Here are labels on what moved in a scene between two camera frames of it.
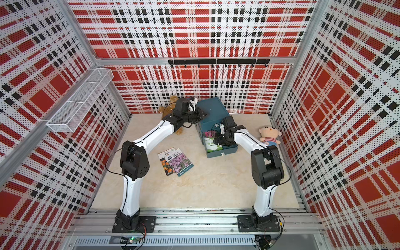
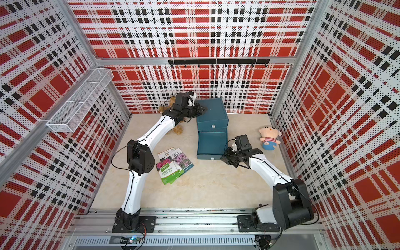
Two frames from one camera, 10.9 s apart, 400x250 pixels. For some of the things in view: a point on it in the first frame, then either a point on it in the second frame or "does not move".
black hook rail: [225, 62] does not move
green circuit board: [132, 239] does not move
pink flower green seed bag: [210, 134] → [167, 170]
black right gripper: [217, 139] → [226, 158]
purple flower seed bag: [179, 161] does not move
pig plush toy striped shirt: [269, 135] does not move
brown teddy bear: [167, 110] does not move
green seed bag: [211, 146] → [180, 172]
